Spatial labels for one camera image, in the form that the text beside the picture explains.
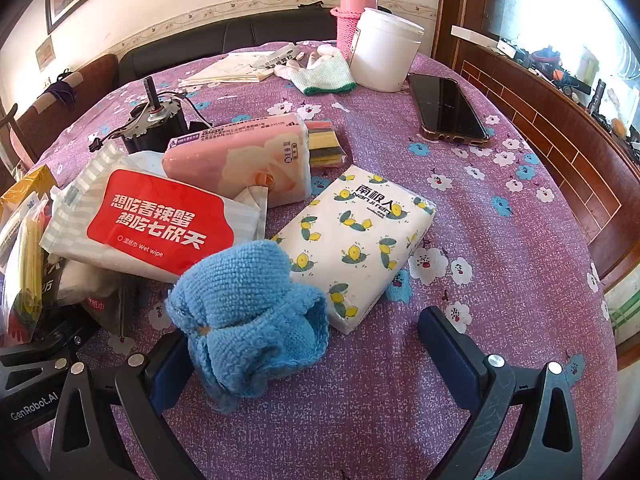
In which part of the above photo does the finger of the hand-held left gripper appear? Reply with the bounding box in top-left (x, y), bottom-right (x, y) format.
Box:
top-left (0, 317), bottom-right (103, 393)

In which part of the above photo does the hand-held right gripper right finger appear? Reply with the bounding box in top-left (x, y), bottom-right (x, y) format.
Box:
top-left (418, 306), bottom-right (585, 480)

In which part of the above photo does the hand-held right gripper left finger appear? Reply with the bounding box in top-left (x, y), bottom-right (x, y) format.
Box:
top-left (50, 329), bottom-right (207, 480)

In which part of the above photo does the blue terry towel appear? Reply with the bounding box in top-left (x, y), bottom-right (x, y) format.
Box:
top-left (165, 240), bottom-right (331, 413)

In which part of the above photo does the pink rose tissue pack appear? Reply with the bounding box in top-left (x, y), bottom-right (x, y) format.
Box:
top-left (161, 112), bottom-right (313, 208)

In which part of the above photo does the white plastic packet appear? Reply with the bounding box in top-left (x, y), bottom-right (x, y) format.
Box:
top-left (54, 255), bottom-right (126, 309)

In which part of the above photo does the clear pack of coloured sticks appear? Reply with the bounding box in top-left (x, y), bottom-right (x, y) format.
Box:
top-left (0, 195), bottom-right (53, 343)

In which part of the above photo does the purple floral tablecloth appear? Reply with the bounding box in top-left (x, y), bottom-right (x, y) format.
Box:
top-left (30, 40), bottom-right (621, 480)

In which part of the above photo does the lemon print tissue pack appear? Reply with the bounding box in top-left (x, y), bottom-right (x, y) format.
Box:
top-left (270, 164), bottom-right (437, 335)

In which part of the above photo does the red label wet wipe pack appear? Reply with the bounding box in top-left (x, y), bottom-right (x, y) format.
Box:
top-left (39, 152), bottom-right (269, 283)

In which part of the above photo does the yellow bag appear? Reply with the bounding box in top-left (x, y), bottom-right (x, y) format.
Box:
top-left (0, 165), bottom-right (58, 221)

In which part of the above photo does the green striped sack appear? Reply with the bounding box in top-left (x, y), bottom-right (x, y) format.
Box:
top-left (602, 272), bottom-right (640, 346)

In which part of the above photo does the dark wooden chair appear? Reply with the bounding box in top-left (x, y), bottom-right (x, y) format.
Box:
top-left (0, 102), bottom-right (38, 173)

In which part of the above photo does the black electric motor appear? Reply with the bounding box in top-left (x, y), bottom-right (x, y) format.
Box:
top-left (89, 76), bottom-right (213, 153)

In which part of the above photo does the pack of coloured sponges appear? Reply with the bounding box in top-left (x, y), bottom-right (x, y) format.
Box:
top-left (305, 119), bottom-right (348, 168)

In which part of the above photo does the black smartphone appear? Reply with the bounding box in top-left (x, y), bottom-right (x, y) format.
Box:
top-left (407, 73), bottom-right (492, 147)

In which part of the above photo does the brown wooden cabinet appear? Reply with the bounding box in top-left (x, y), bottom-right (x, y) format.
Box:
top-left (432, 0), bottom-right (640, 281)

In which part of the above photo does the dark cloth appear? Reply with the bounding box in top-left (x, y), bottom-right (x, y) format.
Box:
top-left (47, 71), bottom-right (78, 108)

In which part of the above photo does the black flashlight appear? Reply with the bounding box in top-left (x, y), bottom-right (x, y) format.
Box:
top-left (587, 80), bottom-right (607, 116)

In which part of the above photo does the white glove green cuff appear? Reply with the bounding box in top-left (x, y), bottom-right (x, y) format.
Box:
top-left (274, 45), bottom-right (357, 96)

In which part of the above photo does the pile of small tools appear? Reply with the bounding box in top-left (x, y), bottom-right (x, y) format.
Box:
top-left (500, 35), bottom-right (640, 153)

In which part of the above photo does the white plastic jar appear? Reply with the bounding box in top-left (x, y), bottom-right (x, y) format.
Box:
top-left (348, 7), bottom-right (425, 93)

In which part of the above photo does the paper booklet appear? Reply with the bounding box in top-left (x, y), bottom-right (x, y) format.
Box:
top-left (177, 51), bottom-right (281, 88)

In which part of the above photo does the flat white box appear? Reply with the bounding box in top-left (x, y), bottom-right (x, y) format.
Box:
top-left (451, 25), bottom-right (501, 43)

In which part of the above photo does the black sofa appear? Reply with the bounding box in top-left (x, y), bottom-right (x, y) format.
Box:
top-left (117, 7), bottom-right (341, 88)

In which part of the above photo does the long white carton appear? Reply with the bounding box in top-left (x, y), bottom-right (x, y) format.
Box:
top-left (252, 44), bottom-right (306, 72)

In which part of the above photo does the pink knitted bottle sleeve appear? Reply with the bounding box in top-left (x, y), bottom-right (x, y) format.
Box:
top-left (330, 6), bottom-right (368, 61)

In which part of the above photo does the small wall picture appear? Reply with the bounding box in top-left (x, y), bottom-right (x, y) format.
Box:
top-left (36, 36), bottom-right (55, 72)

